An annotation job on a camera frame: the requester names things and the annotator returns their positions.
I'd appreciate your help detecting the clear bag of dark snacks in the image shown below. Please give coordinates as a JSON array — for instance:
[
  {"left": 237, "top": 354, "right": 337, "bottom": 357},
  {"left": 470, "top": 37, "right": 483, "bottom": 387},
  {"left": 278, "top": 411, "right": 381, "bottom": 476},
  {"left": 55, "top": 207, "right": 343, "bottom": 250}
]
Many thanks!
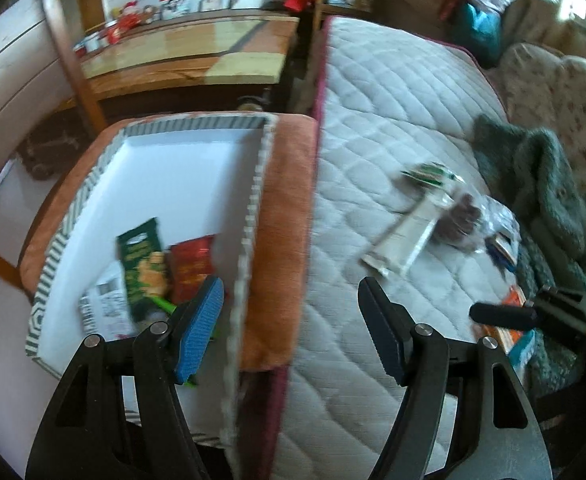
[{"left": 435, "top": 192, "right": 521, "bottom": 256}]

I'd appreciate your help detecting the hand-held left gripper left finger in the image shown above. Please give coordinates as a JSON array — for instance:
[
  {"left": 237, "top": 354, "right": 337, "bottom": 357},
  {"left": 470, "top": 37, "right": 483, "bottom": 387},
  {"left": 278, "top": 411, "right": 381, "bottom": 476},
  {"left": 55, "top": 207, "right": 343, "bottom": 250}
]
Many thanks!
[{"left": 24, "top": 275, "right": 225, "bottom": 480}]

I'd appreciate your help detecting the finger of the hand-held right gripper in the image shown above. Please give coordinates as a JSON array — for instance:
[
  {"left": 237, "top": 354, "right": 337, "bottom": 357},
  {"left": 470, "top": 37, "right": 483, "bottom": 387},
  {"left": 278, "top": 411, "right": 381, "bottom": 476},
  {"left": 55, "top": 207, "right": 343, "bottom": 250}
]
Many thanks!
[{"left": 469, "top": 285, "right": 586, "bottom": 342}]

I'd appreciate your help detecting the red white plush toy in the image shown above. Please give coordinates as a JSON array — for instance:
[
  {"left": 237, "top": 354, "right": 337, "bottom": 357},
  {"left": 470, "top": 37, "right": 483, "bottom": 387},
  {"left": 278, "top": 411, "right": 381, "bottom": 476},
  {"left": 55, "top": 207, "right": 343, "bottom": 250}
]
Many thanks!
[{"left": 118, "top": 0, "right": 144, "bottom": 28}]

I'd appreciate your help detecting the white printed snack packet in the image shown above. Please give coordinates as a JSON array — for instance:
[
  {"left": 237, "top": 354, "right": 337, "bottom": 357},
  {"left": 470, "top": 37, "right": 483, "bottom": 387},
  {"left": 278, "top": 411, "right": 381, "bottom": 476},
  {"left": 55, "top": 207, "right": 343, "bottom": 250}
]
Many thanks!
[{"left": 78, "top": 262, "right": 136, "bottom": 338}]

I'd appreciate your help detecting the curved wooden frame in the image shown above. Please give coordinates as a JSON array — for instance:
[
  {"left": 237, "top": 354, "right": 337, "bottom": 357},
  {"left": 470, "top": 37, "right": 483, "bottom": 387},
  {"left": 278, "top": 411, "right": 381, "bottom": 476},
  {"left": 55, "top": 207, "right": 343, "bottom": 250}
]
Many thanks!
[{"left": 40, "top": 0, "right": 108, "bottom": 131}]

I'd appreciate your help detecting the teal plastic bag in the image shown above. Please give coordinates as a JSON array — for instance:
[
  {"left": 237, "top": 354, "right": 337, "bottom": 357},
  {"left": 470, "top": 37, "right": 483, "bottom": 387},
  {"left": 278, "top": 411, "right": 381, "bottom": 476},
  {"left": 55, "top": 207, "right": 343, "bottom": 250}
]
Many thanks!
[{"left": 455, "top": 2, "right": 504, "bottom": 66}]

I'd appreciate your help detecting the green clear snack packet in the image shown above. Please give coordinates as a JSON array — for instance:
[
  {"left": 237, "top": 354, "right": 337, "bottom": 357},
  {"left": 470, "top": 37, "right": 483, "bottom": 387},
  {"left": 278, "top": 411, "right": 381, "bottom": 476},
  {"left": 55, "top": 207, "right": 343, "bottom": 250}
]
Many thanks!
[{"left": 400, "top": 161, "right": 461, "bottom": 187}]

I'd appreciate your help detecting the white quilted mattress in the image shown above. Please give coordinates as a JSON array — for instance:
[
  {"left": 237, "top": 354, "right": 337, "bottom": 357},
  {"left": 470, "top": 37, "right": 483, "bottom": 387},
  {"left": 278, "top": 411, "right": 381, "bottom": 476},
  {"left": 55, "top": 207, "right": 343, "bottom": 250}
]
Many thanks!
[{"left": 268, "top": 15, "right": 528, "bottom": 480}]

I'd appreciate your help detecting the floral pillow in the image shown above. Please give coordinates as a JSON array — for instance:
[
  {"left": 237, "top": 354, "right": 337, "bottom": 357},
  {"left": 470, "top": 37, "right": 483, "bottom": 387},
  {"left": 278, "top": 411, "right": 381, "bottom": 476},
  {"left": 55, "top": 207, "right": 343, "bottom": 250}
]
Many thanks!
[{"left": 488, "top": 42, "right": 586, "bottom": 196}]

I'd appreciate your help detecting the green white striped storage box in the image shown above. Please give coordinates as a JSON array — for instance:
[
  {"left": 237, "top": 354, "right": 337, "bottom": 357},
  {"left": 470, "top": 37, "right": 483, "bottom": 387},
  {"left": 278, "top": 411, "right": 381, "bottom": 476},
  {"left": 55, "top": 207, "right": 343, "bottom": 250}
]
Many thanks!
[{"left": 24, "top": 112, "right": 280, "bottom": 461}]

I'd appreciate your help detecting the blue snack packet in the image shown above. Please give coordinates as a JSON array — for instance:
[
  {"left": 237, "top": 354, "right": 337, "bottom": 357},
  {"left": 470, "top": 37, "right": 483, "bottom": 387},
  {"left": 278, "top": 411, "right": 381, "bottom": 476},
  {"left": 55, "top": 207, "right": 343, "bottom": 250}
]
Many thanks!
[{"left": 485, "top": 232, "right": 518, "bottom": 271}]

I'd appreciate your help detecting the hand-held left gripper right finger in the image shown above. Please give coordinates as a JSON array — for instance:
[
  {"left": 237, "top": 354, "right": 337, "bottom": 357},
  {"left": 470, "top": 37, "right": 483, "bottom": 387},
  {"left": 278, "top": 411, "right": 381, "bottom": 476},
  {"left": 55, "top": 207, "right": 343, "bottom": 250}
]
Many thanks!
[{"left": 357, "top": 276, "right": 554, "bottom": 480}]

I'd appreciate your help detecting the dark green fleece blanket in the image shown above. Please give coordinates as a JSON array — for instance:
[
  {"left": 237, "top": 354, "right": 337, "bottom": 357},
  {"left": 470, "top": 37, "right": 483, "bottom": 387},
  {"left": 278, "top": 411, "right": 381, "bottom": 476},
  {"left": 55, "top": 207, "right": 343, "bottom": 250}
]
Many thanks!
[{"left": 473, "top": 112, "right": 586, "bottom": 401}]

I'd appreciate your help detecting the dark green snack packet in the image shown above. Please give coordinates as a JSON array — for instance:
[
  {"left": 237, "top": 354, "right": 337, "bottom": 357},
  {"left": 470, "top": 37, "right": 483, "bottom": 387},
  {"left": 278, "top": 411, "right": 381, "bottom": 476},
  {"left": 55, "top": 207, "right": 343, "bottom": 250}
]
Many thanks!
[{"left": 116, "top": 217, "right": 169, "bottom": 323}]

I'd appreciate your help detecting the long white snack packet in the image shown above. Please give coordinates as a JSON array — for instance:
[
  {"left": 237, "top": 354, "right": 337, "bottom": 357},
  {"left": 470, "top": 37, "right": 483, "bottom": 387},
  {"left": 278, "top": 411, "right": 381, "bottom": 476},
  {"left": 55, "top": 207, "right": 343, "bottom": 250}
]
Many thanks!
[{"left": 360, "top": 195, "right": 456, "bottom": 277}]

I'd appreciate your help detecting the red snack packet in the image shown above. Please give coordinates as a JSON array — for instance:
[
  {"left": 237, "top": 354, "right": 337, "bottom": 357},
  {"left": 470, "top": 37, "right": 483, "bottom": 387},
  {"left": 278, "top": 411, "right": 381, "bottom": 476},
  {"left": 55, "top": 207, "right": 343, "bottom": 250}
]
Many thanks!
[{"left": 167, "top": 235, "right": 216, "bottom": 303}]

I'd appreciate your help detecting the beige folded blanket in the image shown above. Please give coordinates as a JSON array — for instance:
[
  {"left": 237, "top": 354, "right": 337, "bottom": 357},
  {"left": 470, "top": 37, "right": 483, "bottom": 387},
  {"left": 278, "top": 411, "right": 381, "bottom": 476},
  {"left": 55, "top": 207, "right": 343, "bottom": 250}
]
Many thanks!
[{"left": 500, "top": 0, "right": 586, "bottom": 56}]

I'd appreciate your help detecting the wooden desk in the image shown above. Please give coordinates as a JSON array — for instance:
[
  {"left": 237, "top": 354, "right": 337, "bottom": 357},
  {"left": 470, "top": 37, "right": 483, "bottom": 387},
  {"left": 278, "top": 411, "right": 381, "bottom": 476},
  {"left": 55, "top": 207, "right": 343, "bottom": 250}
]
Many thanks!
[{"left": 56, "top": 15, "right": 299, "bottom": 116}]

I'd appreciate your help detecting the orange snack box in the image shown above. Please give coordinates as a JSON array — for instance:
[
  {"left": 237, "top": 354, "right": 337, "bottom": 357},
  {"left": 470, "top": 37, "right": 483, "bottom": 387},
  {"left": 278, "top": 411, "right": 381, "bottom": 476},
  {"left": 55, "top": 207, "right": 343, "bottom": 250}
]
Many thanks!
[{"left": 475, "top": 285, "right": 536, "bottom": 381}]

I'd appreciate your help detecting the dark cloth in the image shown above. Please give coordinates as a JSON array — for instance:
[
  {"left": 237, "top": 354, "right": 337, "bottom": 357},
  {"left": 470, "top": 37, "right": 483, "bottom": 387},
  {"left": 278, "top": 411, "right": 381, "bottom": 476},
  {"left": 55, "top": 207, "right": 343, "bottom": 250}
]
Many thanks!
[{"left": 18, "top": 120, "right": 89, "bottom": 181}]

